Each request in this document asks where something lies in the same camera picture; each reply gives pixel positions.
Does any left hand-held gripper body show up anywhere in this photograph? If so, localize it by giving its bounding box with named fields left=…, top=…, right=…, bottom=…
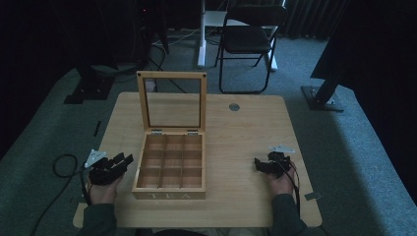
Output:
left=84, top=148, right=128, bottom=187

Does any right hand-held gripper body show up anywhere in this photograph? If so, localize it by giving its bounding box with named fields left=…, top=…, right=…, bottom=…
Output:
left=262, top=145, right=296, bottom=179

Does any wooden tea box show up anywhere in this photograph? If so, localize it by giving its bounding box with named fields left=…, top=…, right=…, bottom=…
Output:
left=131, top=70, right=209, bottom=201

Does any person's right hand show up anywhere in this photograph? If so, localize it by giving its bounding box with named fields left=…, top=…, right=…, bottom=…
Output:
left=266, top=161, right=297, bottom=197

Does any person's left hand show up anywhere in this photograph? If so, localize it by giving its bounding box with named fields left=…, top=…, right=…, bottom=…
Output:
left=88, top=174, right=124, bottom=206

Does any black stand base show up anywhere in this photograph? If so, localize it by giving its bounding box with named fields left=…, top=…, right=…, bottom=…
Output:
left=63, top=64, right=116, bottom=105

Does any black metal stand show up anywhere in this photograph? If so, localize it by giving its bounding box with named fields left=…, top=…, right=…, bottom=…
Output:
left=300, top=70, right=345, bottom=113

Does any black folding chair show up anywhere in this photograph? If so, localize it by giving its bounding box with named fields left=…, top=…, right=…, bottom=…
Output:
left=214, top=4, right=289, bottom=95

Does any dark curtain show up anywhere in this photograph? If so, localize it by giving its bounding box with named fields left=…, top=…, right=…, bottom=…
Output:
left=283, top=0, right=350, bottom=40

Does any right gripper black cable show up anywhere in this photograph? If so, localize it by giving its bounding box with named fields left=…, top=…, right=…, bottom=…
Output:
left=277, top=160, right=302, bottom=218

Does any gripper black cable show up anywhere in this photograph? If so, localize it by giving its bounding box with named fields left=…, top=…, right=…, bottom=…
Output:
left=30, top=153, right=92, bottom=236
left=277, top=160, right=302, bottom=218

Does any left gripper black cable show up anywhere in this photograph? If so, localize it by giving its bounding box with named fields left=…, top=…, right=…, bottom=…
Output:
left=30, top=153, right=92, bottom=236

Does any white floor cable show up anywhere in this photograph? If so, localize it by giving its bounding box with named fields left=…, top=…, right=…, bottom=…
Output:
left=152, top=28, right=202, bottom=47

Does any white desk frame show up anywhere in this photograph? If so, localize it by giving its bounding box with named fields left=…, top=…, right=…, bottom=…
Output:
left=197, top=0, right=287, bottom=72

